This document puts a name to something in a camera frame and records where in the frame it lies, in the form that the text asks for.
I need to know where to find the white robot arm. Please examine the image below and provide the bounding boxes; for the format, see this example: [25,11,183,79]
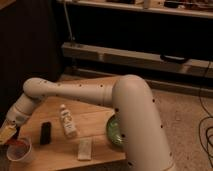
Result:
[0,75,177,171]

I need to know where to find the black device on shelf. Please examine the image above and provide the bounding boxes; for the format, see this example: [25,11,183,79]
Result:
[160,55,189,64]

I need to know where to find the white plastic bottle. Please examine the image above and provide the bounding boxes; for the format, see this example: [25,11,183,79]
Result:
[60,104,77,138]

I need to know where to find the green bowl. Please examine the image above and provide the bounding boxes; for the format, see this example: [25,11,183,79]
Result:
[106,115,123,148]

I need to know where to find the black rectangular block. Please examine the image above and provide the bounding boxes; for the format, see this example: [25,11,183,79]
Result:
[40,122,51,145]

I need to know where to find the wooden shelf unit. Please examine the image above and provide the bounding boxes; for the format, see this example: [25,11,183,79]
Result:
[56,0,213,98]

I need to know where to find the black cable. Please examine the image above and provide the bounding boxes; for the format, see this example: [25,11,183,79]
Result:
[198,59,213,160]

